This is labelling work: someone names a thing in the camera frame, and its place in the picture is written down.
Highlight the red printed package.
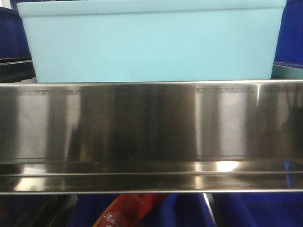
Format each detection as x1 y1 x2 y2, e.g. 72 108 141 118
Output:
93 193 168 227

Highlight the dark blue bin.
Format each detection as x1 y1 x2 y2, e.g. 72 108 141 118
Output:
0 7 30 59
275 0 303 63
66 193 216 227
214 192 303 227

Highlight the stainless steel shelf rail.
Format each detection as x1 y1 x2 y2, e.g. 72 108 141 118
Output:
0 80 303 194

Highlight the light blue plastic bin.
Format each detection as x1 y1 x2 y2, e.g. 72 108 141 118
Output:
17 0 286 83

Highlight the dark blue lower right bin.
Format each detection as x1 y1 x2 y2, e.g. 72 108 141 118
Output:
214 192 303 227

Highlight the dark blue bin left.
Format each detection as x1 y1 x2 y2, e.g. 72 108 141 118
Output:
0 7 30 59

